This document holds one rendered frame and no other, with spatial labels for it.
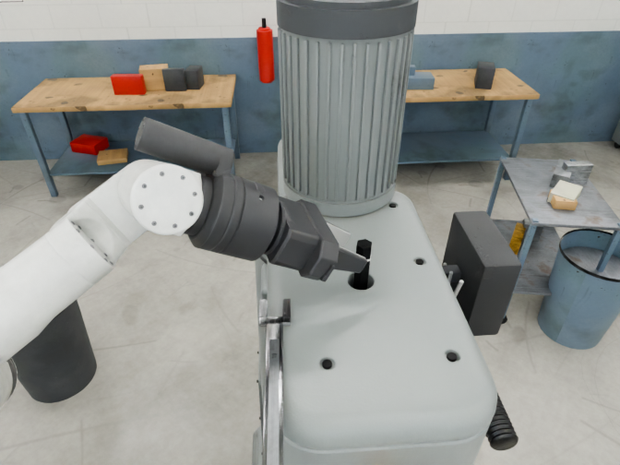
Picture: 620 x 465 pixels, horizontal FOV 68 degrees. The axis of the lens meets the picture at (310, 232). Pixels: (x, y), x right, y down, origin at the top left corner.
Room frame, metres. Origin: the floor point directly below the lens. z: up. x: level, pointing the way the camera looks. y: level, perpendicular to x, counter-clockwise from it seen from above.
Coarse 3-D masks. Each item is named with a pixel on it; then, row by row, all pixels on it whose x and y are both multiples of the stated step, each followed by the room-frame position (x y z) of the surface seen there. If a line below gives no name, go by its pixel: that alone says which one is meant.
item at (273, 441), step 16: (288, 304) 0.42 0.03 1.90; (272, 320) 0.39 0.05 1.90; (288, 320) 0.39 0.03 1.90; (272, 336) 0.37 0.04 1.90; (272, 352) 0.34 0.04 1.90; (272, 368) 0.32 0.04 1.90; (272, 384) 0.30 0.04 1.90; (272, 400) 0.28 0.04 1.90; (272, 416) 0.26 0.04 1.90; (272, 432) 0.25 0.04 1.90; (272, 448) 0.23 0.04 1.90; (272, 464) 0.22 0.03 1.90
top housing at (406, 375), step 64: (384, 256) 0.52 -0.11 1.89; (320, 320) 0.40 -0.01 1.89; (384, 320) 0.40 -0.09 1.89; (448, 320) 0.40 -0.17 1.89; (320, 384) 0.31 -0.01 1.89; (384, 384) 0.31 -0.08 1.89; (448, 384) 0.31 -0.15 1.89; (320, 448) 0.25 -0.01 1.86; (384, 448) 0.25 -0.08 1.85; (448, 448) 0.26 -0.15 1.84
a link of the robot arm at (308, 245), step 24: (264, 192) 0.43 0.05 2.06; (264, 216) 0.40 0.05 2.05; (288, 216) 0.43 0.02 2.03; (312, 216) 0.46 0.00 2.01; (240, 240) 0.38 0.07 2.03; (264, 240) 0.39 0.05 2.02; (288, 240) 0.40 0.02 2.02; (312, 240) 0.41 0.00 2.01; (336, 240) 0.42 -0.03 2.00; (288, 264) 0.40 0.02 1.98; (312, 264) 0.40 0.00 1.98
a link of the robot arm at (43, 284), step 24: (24, 264) 0.31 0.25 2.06; (48, 264) 0.31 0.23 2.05; (0, 288) 0.29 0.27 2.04; (24, 288) 0.30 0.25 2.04; (48, 288) 0.30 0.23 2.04; (72, 288) 0.31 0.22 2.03; (0, 312) 0.28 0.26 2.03; (24, 312) 0.29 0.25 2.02; (48, 312) 0.30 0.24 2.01; (0, 336) 0.27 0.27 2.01; (24, 336) 0.28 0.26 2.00; (0, 360) 0.26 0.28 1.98; (0, 384) 0.26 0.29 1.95; (0, 408) 0.26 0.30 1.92
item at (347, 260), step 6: (342, 252) 0.43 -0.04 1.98; (348, 252) 0.43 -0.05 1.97; (342, 258) 0.43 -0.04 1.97; (348, 258) 0.43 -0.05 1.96; (354, 258) 0.43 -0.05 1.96; (360, 258) 0.44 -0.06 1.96; (336, 264) 0.43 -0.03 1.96; (342, 264) 0.43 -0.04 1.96; (348, 264) 0.43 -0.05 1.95; (354, 264) 0.43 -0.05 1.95; (360, 264) 0.44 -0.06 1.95; (342, 270) 0.43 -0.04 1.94; (348, 270) 0.43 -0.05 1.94; (354, 270) 0.43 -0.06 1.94; (360, 270) 0.44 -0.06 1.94
